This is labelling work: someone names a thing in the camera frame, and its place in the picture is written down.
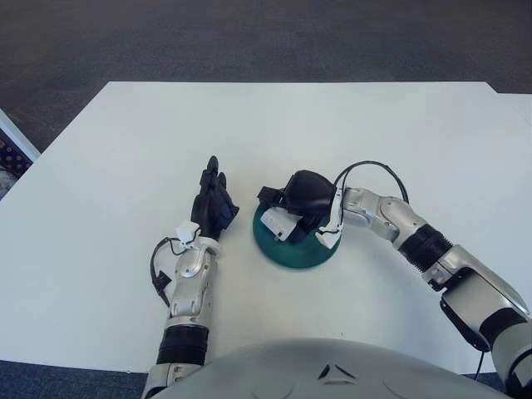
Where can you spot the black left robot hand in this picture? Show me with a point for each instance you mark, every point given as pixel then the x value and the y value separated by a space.
pixel 210 205

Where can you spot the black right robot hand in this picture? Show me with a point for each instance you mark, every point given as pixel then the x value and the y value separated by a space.
pixel 309 191

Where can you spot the white charger block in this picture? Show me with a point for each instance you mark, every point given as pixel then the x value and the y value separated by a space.
pixel 278 222

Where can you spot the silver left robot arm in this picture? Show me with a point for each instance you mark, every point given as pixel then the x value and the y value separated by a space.
pixel 189 282

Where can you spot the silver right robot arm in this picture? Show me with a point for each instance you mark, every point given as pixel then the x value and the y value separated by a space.
pixel 436 249

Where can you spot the teal round plate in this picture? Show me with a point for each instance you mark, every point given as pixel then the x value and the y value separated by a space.
pixel 303 253

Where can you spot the grey robot torso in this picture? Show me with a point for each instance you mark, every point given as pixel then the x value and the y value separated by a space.
pixel 316 370

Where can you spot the white edged patterned board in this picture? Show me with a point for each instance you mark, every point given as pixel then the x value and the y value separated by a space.
pixel 14 160

